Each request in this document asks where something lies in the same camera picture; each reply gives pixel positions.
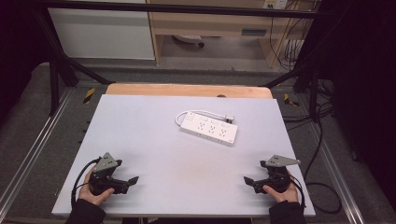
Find aluminium floor rail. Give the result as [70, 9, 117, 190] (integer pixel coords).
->
[306, 119, 367, 224]
[0, 88, 76, 216]

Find white power strip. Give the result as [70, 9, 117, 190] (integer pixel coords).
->
[179, 111, 239, 147]

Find person's left hand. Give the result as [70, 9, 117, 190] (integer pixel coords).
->
[78, 167, 116, 206]

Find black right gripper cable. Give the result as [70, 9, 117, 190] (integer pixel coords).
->
[289, 175, 308, 209]

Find yellow black floor tape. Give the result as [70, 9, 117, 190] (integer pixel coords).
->
[283, 92, 301, 107]
[82, 87, 97, 105]

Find black floor cables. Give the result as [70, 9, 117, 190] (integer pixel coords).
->
[281, 78, 359, 216]

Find hanging black cables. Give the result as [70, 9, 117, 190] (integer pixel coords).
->
[268, 0, 321, 72]

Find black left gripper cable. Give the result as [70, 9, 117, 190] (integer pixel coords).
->
[70, 157, 103, 210]

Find office chair base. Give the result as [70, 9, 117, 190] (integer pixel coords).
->
[172, 34, 206, 49]

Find black metal frame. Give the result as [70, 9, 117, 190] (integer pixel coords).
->
[31, 0, 335, 123]

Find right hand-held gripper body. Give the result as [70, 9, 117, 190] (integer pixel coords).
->
[259, 154, 302, 194]

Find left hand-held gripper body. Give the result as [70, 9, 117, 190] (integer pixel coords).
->
[89, 151, 130, 197]

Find wooden table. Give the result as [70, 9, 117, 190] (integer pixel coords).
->
[105, 82, 275, 100]

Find person's right hand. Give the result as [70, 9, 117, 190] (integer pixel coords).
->
[262, 173, 300, 204]

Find white power strip cable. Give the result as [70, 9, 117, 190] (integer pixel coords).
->
[174, 109, 229, 127]

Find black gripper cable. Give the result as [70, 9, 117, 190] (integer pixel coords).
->
[289, 175, 308, 209]
[70, 157, 103, 210]

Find light wooden desk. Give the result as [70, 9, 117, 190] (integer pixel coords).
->
[145, 0, 316, 69]

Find white cabinet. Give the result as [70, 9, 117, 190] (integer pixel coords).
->
[47, 0, 156, 61]

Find white wall socket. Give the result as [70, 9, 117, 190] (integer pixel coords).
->
[262, 0, 290, 10]

